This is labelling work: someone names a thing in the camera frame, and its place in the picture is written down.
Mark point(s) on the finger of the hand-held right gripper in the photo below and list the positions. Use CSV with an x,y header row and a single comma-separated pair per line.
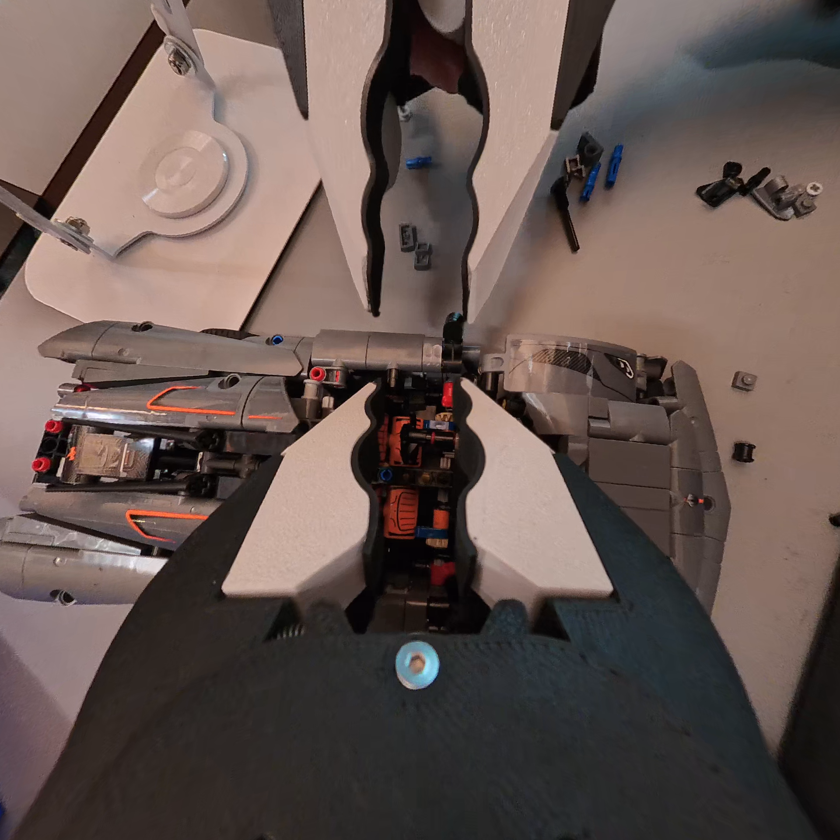
x,y
518,98
334,98

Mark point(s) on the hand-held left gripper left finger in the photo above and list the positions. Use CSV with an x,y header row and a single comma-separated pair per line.
x,y
295,525

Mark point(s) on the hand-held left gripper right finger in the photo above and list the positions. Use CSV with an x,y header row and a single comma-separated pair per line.
x,y
544,525

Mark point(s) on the black lego axle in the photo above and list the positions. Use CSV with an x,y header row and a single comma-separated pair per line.
x,y
569,226

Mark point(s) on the black lego connector piece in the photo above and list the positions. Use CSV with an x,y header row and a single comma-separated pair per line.
x,y
715,190

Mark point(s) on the black lego bush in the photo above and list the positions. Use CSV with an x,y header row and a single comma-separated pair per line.
x,y
744,453

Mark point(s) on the grey curved lego piece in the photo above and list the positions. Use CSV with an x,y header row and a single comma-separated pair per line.
x,y
778,200

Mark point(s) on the grey piece with white pin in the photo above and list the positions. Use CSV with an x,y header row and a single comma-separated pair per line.
x,y
812,189

